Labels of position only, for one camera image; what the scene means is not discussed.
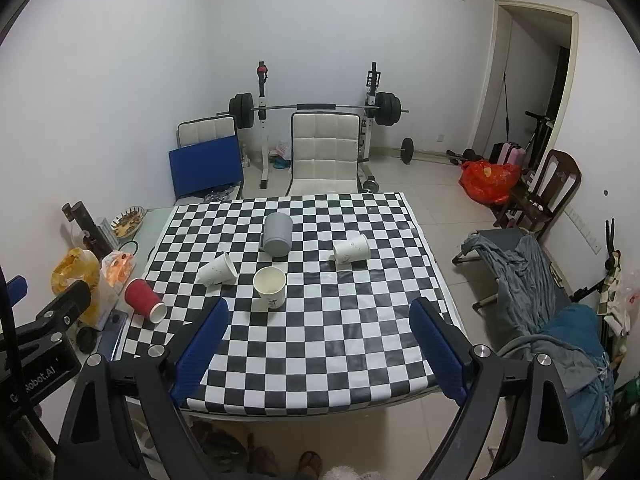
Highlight patterned bowl with food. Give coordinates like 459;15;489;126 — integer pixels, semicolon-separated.
110;206;147;239

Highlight clear bag with orange contents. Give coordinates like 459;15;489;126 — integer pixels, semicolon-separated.
100;251;137;311

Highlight pink suitcase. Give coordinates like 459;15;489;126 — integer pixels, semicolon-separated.
489;142;526;166

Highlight red paper cup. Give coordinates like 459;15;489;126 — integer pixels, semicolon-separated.
124;278;168;323

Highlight black white checkered tablecloth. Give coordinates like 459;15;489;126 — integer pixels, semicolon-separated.
107;191;468;417

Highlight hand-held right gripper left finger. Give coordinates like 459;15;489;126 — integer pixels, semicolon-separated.
54;297;229;480

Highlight teal cloth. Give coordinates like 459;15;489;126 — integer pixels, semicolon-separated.
537;304;616;453

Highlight white fluffy slipper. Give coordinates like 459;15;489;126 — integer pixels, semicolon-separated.
320;465;381;480

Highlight dark shoes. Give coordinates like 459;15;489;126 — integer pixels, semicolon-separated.
192;420;248;471

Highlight yellow plastic bag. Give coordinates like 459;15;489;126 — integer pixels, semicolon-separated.
51;248;101;323

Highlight black dumbbell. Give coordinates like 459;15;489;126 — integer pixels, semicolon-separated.
446;148;481;166

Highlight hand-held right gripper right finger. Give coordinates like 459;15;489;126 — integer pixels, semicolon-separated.
409;296;586;480

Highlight white barbell rack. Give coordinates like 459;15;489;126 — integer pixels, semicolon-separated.
255;61;383;190

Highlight grey blanket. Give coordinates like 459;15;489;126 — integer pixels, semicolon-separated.
460;232;566;341

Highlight folding cot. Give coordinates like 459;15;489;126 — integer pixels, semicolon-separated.
452;227;571;313

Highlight dark brown bottle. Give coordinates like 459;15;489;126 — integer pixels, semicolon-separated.
62;201;116;261

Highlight black kick scooter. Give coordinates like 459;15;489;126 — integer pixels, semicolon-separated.
524;110;553;168

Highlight long barbell with black plates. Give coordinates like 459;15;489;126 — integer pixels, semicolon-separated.
229;91;410;129

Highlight brown slipper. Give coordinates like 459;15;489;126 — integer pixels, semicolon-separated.
250;447;281;478
297;451;323;478

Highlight red plastic bag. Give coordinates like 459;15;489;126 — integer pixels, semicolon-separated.
460;160;522;205

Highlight white door frame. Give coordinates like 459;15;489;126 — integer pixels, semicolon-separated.
467;0;580;161

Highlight white plastic bag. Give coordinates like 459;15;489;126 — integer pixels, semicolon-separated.
600;265;640;336

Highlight white paper cup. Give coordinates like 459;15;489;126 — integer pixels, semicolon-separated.
332;233;371;265
195;251;238;287
252;266;287;312

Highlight dark blue phone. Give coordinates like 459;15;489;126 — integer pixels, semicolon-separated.
97;310;130;361

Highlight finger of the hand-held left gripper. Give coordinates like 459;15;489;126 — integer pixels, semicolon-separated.
0;275;29;313
7;280;92;345

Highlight blue board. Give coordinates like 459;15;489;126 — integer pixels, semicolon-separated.
168;135;244;200

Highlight black tripod stand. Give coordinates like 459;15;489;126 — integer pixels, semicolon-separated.
570;219;621;306

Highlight white padded chair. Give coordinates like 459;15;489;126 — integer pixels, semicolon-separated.
286;112;362;197
176;115;245;201

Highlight white wall switch panel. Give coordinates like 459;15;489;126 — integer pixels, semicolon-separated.
565;210;601;253

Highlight dark wooden chair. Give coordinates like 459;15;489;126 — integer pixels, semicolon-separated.
492;149;582;236

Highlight grey mug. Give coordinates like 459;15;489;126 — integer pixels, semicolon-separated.
259;212;293;257

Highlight short barbell with black plate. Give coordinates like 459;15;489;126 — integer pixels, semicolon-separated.
395;137;461;165

